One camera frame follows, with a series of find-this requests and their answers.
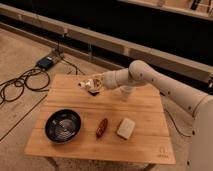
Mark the black power adapter box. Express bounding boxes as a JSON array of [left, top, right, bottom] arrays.
[[36, 57, 54, 70]]

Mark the black bowl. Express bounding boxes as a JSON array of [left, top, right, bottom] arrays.
[[45, 109, 81, 144]]

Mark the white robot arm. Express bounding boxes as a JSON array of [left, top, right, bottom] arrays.
[[78, 60, 213, 171]]

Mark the clear plastic cup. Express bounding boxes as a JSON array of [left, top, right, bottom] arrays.
[[120, 86, 133, 101]]

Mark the wooden table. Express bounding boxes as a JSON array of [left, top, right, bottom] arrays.
[[25, 75, 175, 164]]

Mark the white sponge block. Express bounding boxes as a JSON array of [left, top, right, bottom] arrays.
[[117, 118, 135, 140]]

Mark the wooden rail beam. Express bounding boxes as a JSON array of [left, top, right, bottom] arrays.
[[0, 2, 213, 83]]

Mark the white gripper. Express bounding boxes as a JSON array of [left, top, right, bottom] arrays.
[[78, 75, 104, 92]]

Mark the red-brown lying bottle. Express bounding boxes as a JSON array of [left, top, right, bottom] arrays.
[[96, 118, 108, 138]]

